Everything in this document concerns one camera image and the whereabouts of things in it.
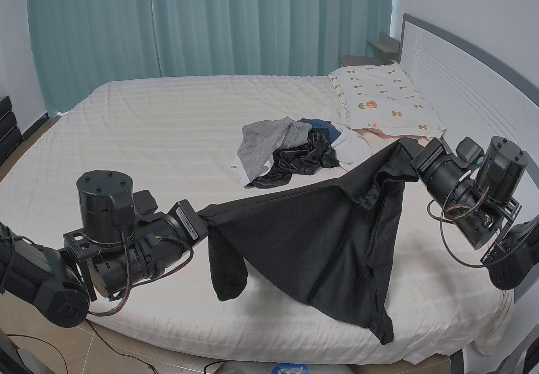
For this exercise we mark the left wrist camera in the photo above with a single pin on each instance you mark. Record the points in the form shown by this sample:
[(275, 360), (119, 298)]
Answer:
[(145, 204)]

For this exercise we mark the dark blue garment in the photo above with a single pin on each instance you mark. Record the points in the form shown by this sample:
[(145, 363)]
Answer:
[(320, 124)]

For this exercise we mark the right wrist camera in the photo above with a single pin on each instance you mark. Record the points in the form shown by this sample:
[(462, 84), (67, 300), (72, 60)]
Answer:
[(468, 151)]

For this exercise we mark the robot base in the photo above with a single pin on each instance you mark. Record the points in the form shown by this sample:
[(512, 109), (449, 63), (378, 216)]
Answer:
[(252, 368)]

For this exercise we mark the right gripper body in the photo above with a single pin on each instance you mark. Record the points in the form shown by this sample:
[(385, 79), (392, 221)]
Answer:
[(446, 178)]

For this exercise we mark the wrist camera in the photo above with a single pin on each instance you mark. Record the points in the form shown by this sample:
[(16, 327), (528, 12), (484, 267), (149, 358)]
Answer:
[(145, 204), (468, 151)]

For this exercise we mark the white printed pillow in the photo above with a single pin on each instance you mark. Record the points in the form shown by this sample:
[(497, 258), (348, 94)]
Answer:
[(379, 98)]

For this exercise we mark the black garment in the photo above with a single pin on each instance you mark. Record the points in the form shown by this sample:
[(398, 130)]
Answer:
[(303, 157)]

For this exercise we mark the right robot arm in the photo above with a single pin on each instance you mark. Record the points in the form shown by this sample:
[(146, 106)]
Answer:
[(501, 170)]

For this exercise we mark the grey bedside table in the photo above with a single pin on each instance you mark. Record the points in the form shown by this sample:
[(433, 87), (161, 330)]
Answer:
[(385, 46)]

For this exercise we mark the blue-green curtain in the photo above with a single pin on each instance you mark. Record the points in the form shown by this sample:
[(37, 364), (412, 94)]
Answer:
[(92, 6), (273, 6)]

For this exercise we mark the black chest of drawers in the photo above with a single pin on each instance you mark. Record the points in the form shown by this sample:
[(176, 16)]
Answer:
[(8, 132)]

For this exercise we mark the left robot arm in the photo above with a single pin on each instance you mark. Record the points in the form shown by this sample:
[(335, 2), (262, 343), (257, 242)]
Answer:
[(105, 204)]

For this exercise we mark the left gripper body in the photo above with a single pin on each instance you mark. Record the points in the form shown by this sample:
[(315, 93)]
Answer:
[(168, 237)]

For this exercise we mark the black T-shirt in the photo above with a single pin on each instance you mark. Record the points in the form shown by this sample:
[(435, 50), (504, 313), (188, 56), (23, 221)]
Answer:
[(316, 237)]

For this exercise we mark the bed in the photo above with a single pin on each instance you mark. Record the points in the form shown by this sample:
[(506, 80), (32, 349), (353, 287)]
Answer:
[(147, 132)]

